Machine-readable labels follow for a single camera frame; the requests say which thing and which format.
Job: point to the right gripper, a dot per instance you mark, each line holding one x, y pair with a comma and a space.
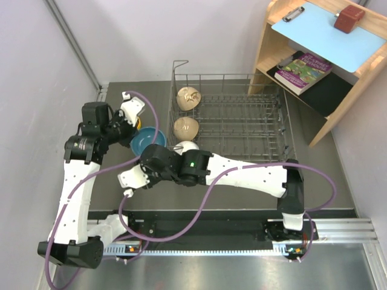
152, 181

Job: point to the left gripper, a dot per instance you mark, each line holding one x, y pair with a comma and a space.
131, 132

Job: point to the orange bowl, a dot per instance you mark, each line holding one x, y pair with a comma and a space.
138, 123

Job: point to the blue bowl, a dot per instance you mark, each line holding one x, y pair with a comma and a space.
144, 137

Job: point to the white bowl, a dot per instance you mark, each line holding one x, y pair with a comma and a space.
185, 146

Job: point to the tan speckled bowl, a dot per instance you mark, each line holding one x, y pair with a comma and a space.
185, 128

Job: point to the cream bowl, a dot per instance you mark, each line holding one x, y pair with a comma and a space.
188, 98

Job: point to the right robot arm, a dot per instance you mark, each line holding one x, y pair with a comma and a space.
281, 180

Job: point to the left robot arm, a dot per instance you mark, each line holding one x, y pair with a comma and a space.
69, 242

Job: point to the aluminium corner profile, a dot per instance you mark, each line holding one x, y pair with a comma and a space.
64, 27

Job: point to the wooden shelf unit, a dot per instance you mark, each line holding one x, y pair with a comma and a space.
274, 48

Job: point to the purple green book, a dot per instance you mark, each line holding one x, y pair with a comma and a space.
303, 72

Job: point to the light blue clipboard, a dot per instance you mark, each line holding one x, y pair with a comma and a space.
314, 30

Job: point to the red-brown box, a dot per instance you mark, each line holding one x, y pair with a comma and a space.
348, 19

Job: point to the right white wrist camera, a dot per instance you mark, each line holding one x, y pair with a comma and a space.
132, 179

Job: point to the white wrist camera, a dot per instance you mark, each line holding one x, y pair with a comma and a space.
132, 108
132, 179

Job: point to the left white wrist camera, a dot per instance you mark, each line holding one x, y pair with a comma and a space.
132, 108

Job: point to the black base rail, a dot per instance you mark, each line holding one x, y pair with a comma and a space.
223, 230

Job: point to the grey wire dish rack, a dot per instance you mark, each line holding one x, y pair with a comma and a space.
240, 116

